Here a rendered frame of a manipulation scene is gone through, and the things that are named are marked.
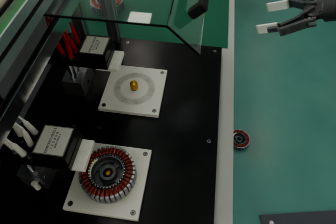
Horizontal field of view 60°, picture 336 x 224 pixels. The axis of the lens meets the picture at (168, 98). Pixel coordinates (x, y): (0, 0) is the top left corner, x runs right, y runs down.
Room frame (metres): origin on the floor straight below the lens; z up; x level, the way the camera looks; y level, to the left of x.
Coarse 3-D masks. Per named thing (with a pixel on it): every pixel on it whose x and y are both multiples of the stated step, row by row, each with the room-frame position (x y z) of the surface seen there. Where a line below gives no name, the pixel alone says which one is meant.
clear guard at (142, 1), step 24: (72, 0) 0.44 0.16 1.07; (96, 0) 0.44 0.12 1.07; (120, 0) 0.44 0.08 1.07; (144, 0) 0.44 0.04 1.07; (168, 0) 0.44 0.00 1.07; (192, 0) 0.48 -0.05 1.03; (144, 24) 0.38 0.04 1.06; (168, 24) 0.37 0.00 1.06; (192, 24) 0.42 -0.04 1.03; (192, 48) 0.37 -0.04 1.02
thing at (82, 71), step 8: (80, 72) 0.49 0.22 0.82; (88, 72) 0.50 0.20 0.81; (64, 80) 0.46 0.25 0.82; (72, 80) 0.46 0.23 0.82; (80, 80) 0.46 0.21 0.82; (88, 80) 0.49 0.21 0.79; (64, 88) 0.46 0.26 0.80; (72, 88) 0.46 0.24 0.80; (80, 88) 0.45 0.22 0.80; (88, 88) 0.48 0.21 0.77
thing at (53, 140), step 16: (48, 128) 0.27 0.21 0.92; (64, 128) 0.27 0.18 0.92; (48, 144) 0.24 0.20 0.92; (64, 144) 0.24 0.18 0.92; (80, 144) 0.26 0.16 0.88; (0, 160) 0.22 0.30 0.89; (16, 160) 0.22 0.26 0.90; (32, 160) 0.22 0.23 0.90; (48, 160) 0.21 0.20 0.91; (64, 160) 0.21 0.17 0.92; (80, 160) 0.23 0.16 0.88
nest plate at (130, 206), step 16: (96, 144) 0.31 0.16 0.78; (144, 160) 0.27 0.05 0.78; (96, 176) 0.24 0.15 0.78; (144, 176) 0.24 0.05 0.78; (80, 192) 0.20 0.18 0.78; (128, 192) 0.20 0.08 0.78; (64, 208) 0.17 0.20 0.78; (80, 208) 0.17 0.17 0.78; (96, 208) 0.17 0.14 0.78; (112, 208) 0.17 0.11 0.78; (128, 208) 0.17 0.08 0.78
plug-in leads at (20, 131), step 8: (24, 120) 0.27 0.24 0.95; (16, 128) 0.27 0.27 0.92; (32, 128) 0.27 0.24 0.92; (24, 136) 0.25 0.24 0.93; (8, 144) 0.24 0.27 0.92; (16, 144) 0.23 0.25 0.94; (32, 144) 0.25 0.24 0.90; (0, 152) 0.23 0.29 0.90; (16, 152) 0.22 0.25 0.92; (24, 152) 0.23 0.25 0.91
